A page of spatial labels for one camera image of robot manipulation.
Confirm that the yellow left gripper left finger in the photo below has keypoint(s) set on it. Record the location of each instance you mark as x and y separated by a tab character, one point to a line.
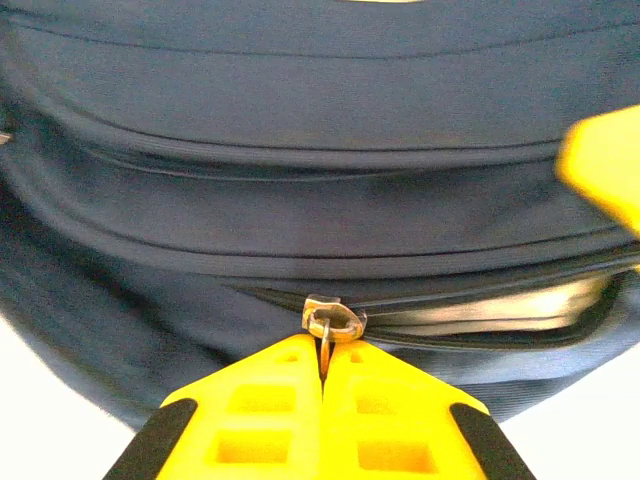
260	410

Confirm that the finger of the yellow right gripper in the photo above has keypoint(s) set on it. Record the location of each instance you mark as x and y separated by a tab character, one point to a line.
610	160

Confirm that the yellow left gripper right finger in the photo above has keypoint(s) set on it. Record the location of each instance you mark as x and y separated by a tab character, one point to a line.
395	420

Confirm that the navy blue backpack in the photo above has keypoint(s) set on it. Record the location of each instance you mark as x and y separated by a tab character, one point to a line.
300	150

